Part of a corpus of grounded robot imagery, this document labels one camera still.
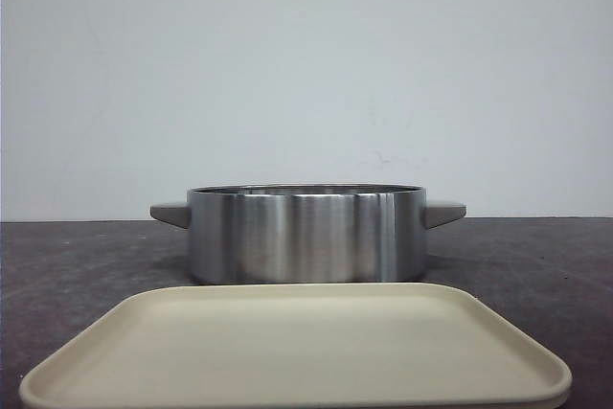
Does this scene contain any stainless steel steamer pot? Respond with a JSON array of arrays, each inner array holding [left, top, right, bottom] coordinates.
[[149, 184, 466, 284]]

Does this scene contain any beige plastic tray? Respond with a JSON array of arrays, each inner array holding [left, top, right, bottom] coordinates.
[[19, 283, 573, 408]]

